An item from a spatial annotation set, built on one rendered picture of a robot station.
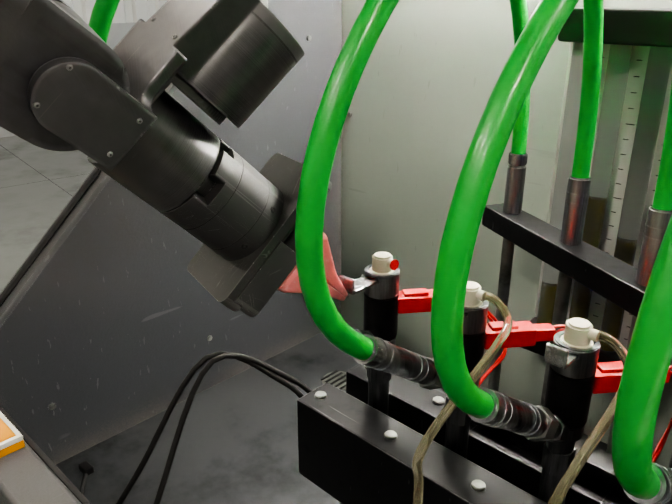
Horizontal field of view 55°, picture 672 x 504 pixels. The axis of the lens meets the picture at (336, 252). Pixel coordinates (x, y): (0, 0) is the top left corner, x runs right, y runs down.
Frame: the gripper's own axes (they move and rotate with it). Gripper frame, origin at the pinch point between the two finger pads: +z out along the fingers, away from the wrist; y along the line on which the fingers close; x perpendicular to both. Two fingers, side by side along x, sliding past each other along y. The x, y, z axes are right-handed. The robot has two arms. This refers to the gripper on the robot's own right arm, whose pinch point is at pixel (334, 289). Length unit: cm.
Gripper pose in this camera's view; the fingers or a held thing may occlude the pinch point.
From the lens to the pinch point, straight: 47.7
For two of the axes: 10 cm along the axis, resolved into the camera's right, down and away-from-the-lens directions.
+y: 6.0, -8.0, 0.7
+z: 6.0, 5.1, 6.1
